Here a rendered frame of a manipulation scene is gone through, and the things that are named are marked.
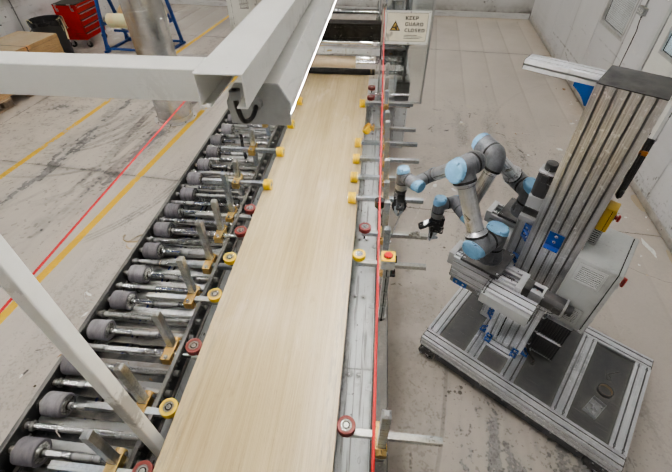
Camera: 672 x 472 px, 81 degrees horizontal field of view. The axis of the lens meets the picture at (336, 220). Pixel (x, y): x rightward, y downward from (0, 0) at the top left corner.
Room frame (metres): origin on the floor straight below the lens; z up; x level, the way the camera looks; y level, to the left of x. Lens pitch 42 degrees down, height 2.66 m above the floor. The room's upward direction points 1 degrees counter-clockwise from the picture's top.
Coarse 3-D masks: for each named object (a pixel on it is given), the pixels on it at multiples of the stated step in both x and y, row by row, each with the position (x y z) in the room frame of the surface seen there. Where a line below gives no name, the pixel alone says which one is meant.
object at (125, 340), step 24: (192, 168) 2.74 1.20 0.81; (216, 168) 2.88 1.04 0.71; (192, 216) 2.37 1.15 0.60; (144, 240) 1.88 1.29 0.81; (240, 240) 2.03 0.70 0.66; (144, 264) 1.76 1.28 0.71; (216, 264) 1.64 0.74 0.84; (168, 312) 1.37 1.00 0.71; (192, 312) 1.37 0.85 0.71; (120, 336) 1.22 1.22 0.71; (144, 336) 1.28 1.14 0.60; (144, 360) 1.07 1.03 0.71; (192, 360) 1.10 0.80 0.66; (48, 384) 0.89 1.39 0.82; (168, 384) 0.89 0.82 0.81; (24, 432) 0.69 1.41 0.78; (48, 432) 0.71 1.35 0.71; (0, 456) 0.58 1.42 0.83; (144, 456) 0.60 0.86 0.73
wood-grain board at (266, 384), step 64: (320, 128) 3.23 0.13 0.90; (320, 192) 2.28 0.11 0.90; (256, 256) 1.64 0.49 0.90; (320, 256) 1.64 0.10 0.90; (256, 320) 1.19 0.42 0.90; (320, 320) 1.18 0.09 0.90; (192, 384) 0.85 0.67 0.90; (256, 384) 0.84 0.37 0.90; (320, 384) 0.84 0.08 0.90; (192, 448) 0.58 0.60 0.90; (256, 448) 0.58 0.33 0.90; (320, 448) 0.57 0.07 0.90
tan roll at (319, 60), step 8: (320, 56) 4.50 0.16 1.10; (328, 56) 4.49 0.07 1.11; (336, 56) 4.49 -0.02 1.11; (344, 56) 4.48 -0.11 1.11; (352, 56) 4.48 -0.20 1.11; (312, 64) 4.47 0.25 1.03; (320, 64) 4.46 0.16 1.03; (328, 64) 4.45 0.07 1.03; (336, 64) 4.44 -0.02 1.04; (344, 64) 4.43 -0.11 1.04; (352, 64) 4.42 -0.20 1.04
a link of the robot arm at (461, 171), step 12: (468, 156) 1.61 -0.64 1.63; (456, 168) 1.55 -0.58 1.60; (468, 168) 1.55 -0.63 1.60; (480, 168) 1.59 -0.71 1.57; (456, 180) 1.53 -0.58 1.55; (468, 180) 1.52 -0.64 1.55; (468, 192) 1.51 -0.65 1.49; (468, 204) 1.49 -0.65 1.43; (468, 216) 1.47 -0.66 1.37; (480, 216) 1.47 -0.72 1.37; (468, 228) 1.45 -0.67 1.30; (480, 228) 1.43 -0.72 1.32; (468, 240) 1.41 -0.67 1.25; (480, 240) 1.39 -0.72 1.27; (492, 240) 1.42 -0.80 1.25; (468, 252) 1.40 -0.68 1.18; (480, 252) 1.35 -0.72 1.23
